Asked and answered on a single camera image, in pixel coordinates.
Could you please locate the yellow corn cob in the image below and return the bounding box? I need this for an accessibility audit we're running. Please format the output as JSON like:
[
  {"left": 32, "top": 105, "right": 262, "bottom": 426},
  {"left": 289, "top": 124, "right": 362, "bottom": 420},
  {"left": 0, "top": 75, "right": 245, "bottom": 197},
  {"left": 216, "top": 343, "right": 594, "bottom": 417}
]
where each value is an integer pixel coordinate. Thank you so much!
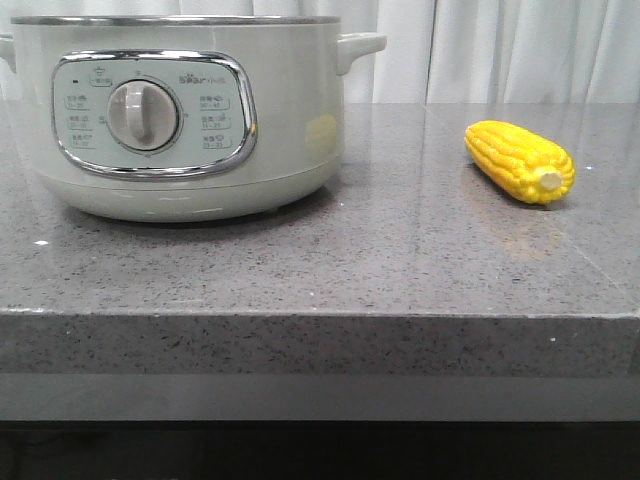
[{"left": 464, "top": 120, "right": 576, "bottom": 205}]

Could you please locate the pale green electric pot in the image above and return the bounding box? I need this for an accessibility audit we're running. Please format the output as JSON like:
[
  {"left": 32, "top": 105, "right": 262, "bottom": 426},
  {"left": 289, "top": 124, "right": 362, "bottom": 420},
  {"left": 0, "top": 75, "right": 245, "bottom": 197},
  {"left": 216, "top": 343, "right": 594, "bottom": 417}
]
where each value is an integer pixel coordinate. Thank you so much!
[{"left": 1, "top": 15, "right": 387, "bottom": 223}]

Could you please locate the white curtain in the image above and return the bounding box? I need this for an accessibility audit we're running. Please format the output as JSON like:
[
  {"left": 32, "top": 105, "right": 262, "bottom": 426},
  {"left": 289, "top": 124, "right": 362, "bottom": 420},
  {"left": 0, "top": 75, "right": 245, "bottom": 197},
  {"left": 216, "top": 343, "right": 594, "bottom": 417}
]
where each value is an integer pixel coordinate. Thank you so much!
[{"left": 1, "top": 1, "right": 639, "bottom": 104}]

